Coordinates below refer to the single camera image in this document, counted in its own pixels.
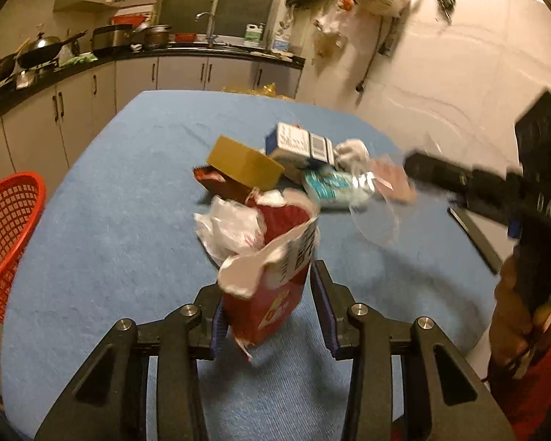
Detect black kitchen counter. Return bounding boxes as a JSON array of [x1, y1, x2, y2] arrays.
[[0, 41, 306, 129]]

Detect white cloth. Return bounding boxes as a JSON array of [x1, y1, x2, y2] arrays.
[[335, 139, 370, 171]]

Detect frosted kitchen window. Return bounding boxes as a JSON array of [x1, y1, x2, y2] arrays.
[[158, 0, 285, 40]]

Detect black flat strip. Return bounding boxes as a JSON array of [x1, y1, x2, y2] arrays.
[[447, 206, 503, 276]]

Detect red plastic basket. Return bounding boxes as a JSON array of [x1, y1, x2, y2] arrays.
[[0, 172, 47, 325]]

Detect steel wok with lid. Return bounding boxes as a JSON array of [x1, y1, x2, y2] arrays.
[[16, 30, 88, 69]]

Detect yellow plastic bag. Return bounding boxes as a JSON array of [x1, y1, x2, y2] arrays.
[[223, 83, 297, 101]]

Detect black hanging utensil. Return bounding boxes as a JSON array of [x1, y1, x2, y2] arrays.
[[356, 14, 402, 93]]

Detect yellow cardboard box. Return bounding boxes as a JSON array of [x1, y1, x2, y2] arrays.
[[206, 135, 285, 191]]

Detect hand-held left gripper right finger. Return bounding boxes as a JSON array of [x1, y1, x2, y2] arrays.
[[310, 259, 517, 441]]

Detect steel rice cooker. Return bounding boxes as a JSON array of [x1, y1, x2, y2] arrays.
[[91, 24, 136, 52]]

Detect clear plastic film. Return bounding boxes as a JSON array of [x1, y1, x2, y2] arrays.
[[349, 170, 400, 246]]

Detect white and green detergent bottle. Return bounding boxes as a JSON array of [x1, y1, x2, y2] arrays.
[[244, 23, 267, 49]]

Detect person's red clothing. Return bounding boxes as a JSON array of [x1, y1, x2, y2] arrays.
[[487, 331, 551, 428]]

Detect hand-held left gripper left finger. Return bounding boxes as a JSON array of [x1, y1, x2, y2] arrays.
[[34, 285, 226, 441]]

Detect white kitchen cabinets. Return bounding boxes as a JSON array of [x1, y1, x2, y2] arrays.
[[0, 55, 304, 194]]

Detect teal wipes packet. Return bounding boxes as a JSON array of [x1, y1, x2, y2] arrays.
[[300, 168, 377, 212]]

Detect blue and white carton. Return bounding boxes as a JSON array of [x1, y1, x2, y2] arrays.
[[264, 122, 338, 171]]

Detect dark red snack packet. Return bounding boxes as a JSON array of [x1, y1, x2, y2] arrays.
[[193, 165, 258, 203]]

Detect person's right hand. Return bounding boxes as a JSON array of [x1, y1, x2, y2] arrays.
[[489, 248, 551, 375]]

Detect clear hanging plastic bag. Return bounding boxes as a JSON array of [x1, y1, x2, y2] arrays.
[[312, 0, 359, 58]]

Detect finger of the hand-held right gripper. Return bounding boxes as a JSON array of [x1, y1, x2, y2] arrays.
[[403, 149, 524, 228]]

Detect red and white snack bag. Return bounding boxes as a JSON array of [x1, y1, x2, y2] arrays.
[[218, 188, 322, 361]]

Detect chrome faucet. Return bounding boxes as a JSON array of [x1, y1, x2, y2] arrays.
[[194, 11, 219, 49]]

